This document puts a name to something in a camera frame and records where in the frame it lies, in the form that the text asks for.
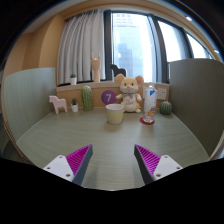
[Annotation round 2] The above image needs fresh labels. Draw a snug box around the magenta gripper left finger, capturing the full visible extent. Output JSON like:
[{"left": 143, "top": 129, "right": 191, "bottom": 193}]
[{"left": 44, "top": 145, "right": 93, "bottom": 185}]

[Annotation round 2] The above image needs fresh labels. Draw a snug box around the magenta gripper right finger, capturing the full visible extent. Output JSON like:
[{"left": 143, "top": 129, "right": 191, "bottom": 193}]
[{"left": 134, "top": 145, "right": 182, "bottom": 184}]

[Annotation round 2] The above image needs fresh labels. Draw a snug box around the clear plastic water bottle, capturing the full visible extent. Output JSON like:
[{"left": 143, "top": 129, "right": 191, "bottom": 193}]
[{"left": 143, "top": 85, "right": 157, "bottom": 122}]

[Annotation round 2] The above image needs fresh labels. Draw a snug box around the red round coaster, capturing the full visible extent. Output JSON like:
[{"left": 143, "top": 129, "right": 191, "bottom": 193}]
[{"left": 139, "top": 117, "right": 155, "bottom": 125}]

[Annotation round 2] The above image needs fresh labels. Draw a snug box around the small round green cactus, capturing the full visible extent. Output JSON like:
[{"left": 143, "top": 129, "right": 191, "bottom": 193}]
[{"left": 159, "top": 101, "right": 173, "bottom": 115}]

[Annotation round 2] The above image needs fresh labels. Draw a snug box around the small potted plant on desk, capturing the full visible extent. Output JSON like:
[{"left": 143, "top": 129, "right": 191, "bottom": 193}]
[{"left": 71, "top": 98, "right": 78, "bottom": 112}]

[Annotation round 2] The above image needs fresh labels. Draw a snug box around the pink wooden horse figure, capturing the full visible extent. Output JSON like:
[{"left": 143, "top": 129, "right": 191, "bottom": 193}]
[{"left": 49, "top": 96, "right": 68, "bottom": 113}]

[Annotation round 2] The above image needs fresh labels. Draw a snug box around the pale yellow cup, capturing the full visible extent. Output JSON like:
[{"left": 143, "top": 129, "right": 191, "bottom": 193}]
[{"left": 106, "top": 104, "right": 124, "bottom": 124}]

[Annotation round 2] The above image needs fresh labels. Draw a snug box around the tall green ceramic cactus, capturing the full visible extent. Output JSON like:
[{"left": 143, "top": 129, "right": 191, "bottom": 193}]
[{"left": 81, "top": 85, "right": 93, "bottom": 111}]

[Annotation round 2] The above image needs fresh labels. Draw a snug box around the purple round number sign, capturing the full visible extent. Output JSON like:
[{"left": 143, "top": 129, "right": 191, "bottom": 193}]
[{"left": 101, "top": 90, "right": 116, "bottom": 105}]

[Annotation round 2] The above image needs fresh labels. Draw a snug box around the left grey desk divider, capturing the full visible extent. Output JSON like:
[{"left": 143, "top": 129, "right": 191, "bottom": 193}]
[{"left": 3, "top": 68, "right": 56, "bottom": 141}]

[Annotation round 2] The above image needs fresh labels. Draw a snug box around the grey desk divider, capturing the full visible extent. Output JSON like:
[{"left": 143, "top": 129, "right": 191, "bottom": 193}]
[
  {"left": 3, "top": 68, "right": 56, "bottom": 141},
  {"left": 169, "top": 59, "right": 224, "bottom": 156}
]

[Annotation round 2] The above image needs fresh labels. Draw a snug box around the beige plush mouse toy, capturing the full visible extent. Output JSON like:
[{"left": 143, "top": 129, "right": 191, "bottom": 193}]
[{"left": 114, "top": 74, "right": 144, "bottom": 113}]

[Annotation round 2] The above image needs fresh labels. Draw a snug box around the small potted plant on sill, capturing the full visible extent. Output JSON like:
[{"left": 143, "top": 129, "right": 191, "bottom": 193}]
[{"left": 70, "top": 74, "right": 77, "bottom": 85}]

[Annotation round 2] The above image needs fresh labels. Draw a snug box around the right grey desk divider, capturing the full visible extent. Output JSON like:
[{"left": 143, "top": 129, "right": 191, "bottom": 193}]
[{"left": 169, "top": 59, "right": 224, "bottom": 156}]

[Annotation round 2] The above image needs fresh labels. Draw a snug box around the black horse figure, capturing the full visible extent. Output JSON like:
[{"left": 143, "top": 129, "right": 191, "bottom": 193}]
[{"left": 110, "top": 64, "right": 126, "bottom": 77}]

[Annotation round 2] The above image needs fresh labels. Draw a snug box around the wooden hand sculpture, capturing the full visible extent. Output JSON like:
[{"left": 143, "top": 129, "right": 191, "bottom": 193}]
[{"left": 91, "top": 53, "right": 101, "bottom": 82}]

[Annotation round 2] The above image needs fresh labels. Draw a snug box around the grey curtain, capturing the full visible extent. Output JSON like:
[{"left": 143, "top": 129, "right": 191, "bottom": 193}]
[{"left": 57, "top": 9, "right": 105, "bottom": 85}]

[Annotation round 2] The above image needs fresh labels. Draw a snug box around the white wall socket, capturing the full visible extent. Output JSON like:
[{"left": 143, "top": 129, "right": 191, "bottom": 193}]
[{"left": 157, "top": 88, "right": 167, "bottom": 100}]

